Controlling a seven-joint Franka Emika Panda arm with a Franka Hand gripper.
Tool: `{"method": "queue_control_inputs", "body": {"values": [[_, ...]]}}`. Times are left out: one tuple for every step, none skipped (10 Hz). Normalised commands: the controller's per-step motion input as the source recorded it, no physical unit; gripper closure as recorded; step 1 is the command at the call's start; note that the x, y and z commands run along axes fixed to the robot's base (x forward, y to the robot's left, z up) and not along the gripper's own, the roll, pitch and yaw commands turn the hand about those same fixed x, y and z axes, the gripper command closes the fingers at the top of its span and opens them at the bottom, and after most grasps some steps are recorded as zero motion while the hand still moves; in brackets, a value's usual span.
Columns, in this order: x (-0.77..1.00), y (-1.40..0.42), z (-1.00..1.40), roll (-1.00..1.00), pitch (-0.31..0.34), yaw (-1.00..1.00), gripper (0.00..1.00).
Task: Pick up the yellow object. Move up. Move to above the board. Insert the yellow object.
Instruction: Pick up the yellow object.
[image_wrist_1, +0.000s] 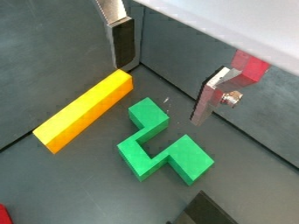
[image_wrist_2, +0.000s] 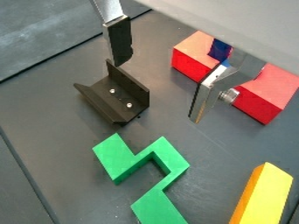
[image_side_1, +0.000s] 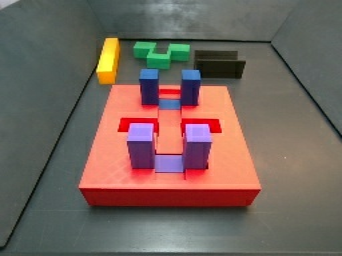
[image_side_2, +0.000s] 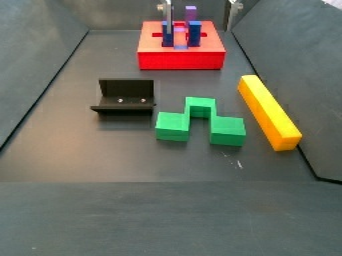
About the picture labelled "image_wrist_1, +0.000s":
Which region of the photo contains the yellow rectangular block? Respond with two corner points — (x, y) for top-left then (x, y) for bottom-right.
(33, 70), (134, 154)

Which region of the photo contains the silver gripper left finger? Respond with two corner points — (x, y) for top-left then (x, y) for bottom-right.
(94, 0), (137, 68)

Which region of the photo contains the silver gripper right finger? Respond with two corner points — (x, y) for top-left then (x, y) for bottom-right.
(191, 66), (244, 126)

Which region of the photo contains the black block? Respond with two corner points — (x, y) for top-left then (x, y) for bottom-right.
(166, 191), (238, 224)

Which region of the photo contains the green zigzag block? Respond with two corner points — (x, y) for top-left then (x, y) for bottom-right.
(117, 98), (214, 186)

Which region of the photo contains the red puzzle board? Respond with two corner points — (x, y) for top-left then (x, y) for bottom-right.
(232, 50), (270, 88)

